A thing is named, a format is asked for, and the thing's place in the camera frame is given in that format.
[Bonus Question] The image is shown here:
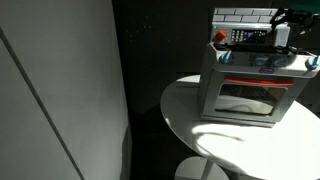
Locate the blue left stove knob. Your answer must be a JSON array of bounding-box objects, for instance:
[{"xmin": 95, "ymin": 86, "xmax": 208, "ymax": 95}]
[{"xmin": 219, "ymin": 51, "xmax": 232, "ymax": 64}]

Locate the orange round stove button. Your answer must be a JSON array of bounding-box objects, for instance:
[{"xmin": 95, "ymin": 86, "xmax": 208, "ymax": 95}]
[{"xmin": 214, "ymin": 30, "xmax": 227, "ymax": 43}]

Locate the round white table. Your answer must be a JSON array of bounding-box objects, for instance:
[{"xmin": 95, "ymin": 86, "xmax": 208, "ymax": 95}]
[{"xmin": 160, "ymin": 75, "xmax": 320, "ymax": 180}]

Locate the blue right stove knob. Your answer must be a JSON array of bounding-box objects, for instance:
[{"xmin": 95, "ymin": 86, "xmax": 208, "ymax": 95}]
[{"xmin": 305, "ymin": 56, "xmax": 320, "ymax": 70}]

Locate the grey toy stove oven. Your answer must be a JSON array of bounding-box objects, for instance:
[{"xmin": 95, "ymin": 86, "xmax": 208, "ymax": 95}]
[{"xmin": 198, "ymin": 7, "xmax": 319, "ymax": 127}]

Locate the orange oven door handle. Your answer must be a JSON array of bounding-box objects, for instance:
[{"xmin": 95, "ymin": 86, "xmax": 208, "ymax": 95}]
[{"xmin": 224, "ymin": 76, "xmax": 294, "ymax": 87}]

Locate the blue stove knob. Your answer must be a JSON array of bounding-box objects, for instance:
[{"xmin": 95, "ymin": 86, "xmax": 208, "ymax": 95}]
[
  {"xmin": 305, "ymin": 56, "xmax": 320, "ymax": 70},
  {"xmin": 219, "ymin": 51, "xmax": 232, "ymax": 64}
]

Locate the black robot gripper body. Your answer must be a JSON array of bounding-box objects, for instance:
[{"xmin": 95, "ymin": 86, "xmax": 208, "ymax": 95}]
[{"xmin": 270, "ymin": 8, "xmax": 320, "ymax": 33}]

